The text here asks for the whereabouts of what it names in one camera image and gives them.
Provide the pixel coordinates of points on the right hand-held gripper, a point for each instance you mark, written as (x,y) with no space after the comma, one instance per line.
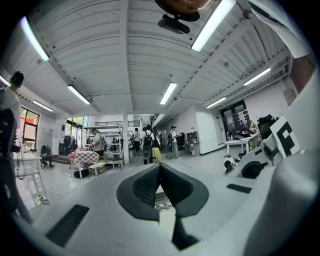
(286,136)

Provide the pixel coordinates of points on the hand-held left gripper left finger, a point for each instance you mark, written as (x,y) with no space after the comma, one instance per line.
(105,220)

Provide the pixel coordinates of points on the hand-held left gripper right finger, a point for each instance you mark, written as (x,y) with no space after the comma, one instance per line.
(225,212)

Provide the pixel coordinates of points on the white desk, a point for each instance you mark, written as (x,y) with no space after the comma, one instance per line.
(237,143)
(27,157)

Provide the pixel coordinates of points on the black office chair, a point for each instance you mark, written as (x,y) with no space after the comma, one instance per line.
(266,125)

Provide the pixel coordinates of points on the black double door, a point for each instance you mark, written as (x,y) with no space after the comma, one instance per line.
(235,120)

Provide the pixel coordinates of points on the black bag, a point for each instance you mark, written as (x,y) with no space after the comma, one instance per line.
(81,173)

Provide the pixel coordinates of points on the wicker basket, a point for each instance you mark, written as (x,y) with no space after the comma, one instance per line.
(97,166)

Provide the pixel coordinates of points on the brown rattan table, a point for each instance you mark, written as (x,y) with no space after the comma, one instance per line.
(163,203)

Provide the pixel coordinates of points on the grey cabinet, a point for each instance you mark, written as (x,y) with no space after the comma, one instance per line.
(193,142)

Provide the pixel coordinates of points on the pink checkered cloth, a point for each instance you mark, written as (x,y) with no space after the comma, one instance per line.
(87,157)

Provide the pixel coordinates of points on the ceiling tube light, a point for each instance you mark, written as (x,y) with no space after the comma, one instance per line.
(42,105)
(4,80)
(78,94)
(257,76)
(212,25)
(215,102)
(33,38)
(168,93)

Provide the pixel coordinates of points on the yellow garment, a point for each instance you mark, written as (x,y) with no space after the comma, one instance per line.
(156,155)

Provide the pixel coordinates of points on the black framed window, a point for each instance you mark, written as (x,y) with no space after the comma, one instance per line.
(30,127)

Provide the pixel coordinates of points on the person's face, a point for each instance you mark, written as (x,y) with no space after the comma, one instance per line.
(185,5)

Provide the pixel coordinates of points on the black head camera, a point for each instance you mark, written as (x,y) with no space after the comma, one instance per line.
(173,25)

